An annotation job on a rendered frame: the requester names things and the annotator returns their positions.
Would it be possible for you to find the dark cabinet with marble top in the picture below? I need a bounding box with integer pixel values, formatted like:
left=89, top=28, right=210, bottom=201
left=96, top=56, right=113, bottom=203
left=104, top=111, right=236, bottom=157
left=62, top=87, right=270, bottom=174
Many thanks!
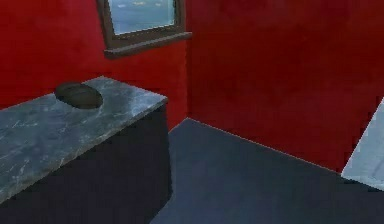
left=0, top=75, right=174, bottom=224

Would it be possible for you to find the brown framed window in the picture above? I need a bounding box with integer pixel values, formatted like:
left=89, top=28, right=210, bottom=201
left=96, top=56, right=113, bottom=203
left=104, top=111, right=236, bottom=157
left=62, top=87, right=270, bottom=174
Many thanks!
left=96, top=0, right=193, bottom=61

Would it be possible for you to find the dark brown oval object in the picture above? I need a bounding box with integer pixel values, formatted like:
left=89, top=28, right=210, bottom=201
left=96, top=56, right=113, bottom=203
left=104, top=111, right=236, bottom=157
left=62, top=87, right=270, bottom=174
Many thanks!
left=54, top=81, right=104, bottom=110

